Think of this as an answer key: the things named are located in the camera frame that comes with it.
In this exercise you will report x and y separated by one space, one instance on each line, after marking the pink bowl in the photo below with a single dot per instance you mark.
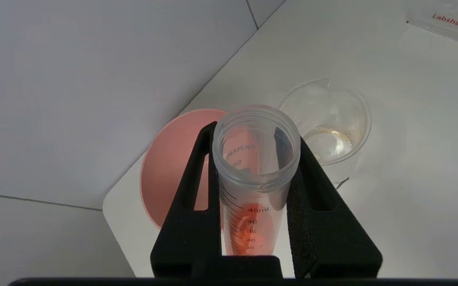
173 159

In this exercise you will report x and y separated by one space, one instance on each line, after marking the clear plastic test tube rack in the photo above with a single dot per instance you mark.
447 22

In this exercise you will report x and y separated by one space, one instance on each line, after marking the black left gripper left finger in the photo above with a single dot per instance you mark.
189 234

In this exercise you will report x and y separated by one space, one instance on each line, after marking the clear glass beaker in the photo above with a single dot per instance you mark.
332 135

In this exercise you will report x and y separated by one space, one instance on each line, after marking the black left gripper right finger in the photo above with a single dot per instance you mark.
332 242

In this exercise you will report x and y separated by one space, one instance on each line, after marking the test tube with red pigment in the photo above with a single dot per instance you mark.
253 178

